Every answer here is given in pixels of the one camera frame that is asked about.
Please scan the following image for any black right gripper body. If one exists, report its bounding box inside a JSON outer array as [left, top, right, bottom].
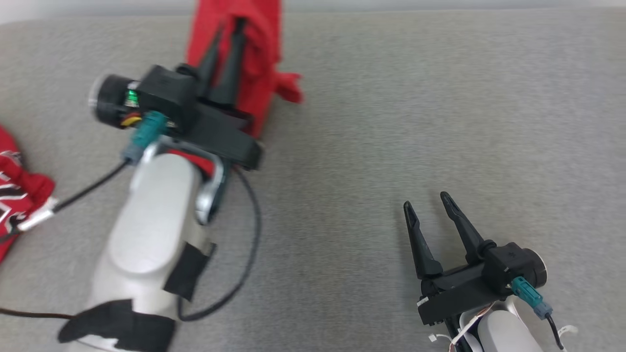
[[417, 263, 513, 327]]

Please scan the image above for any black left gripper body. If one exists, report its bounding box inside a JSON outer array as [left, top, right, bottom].
[[186, 97, 265, 172]]

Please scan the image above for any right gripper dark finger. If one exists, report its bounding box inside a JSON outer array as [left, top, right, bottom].
[[440, 192, 497, 267], [403, 200, 443, 280]]

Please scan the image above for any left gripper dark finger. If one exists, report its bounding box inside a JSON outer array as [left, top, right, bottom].
[[215, 17, 246, 106], [197, 28, 224, 96]]

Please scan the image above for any red shorts white waistband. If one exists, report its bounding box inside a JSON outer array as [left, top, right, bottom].
[[186, 0, 304, 138]]

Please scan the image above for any red jersey black white print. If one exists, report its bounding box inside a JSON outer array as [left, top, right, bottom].
[[0, 125, 57, 264]]

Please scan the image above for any right arm teal-plug black cable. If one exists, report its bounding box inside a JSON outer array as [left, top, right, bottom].
[[511, 276, 568, 350]]

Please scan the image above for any arm teal-plug black cable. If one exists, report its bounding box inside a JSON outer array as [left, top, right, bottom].
[[0, 111, 169, 245], [511, 276, 568, 350]]

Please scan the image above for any left arm looping black cable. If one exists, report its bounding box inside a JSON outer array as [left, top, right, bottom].
[[0, 166, 262, 322]]

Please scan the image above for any left arm teal-plug black cable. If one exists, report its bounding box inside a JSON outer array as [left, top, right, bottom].
[[0, 111, 169, 245]]

